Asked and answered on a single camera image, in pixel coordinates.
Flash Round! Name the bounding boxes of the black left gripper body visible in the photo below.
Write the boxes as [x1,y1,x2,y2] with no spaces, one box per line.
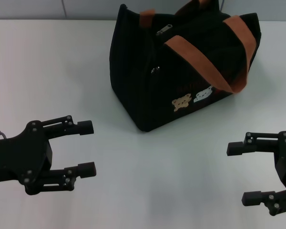
[0,120,54,191]

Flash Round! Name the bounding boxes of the black food bag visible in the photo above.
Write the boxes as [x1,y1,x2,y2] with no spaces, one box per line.
[109,0,263,133]

